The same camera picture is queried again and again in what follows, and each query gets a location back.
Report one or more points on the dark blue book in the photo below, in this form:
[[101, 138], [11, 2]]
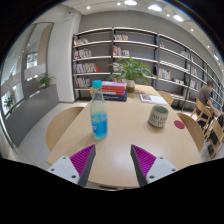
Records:
[[115, 97]]

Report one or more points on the leafy potted plant, white pot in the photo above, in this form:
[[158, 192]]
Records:
[[130, 71]]

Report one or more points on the round-backed wooden chair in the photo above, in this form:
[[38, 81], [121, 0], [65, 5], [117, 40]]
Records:
[[193, 130], [166, 96]]

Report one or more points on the person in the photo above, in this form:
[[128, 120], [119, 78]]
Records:
[[204, 95]]

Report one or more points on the flat round red coaster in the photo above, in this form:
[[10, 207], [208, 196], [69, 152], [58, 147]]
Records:
[[179, 124]]

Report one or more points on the ceiling lights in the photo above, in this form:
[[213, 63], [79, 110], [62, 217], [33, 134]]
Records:
[[155, 7]]

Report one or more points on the pink book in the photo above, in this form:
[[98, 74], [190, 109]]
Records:
[[114, 84]]

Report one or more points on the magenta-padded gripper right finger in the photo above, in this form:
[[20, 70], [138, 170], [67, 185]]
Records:
[[156, 168]]

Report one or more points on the grey bookshelf unit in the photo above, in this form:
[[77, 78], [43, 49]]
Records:
[[96, 42]]

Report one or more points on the small green ledge plant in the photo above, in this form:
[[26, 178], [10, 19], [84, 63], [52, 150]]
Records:
[[44, 81], [9, 101]]

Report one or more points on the white booklet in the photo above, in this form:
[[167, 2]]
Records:
[[151, 99]]

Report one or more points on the green patterned ceramic mug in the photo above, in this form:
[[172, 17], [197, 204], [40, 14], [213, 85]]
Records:
[[158, 116]]

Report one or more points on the clear bottle with blue cap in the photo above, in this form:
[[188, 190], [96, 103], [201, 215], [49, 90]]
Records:
[[99, 123]]

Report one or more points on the red book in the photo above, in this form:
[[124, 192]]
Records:
[[114, 90]]

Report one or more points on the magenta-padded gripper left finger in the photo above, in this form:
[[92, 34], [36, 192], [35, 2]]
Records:
[[66, 168]]

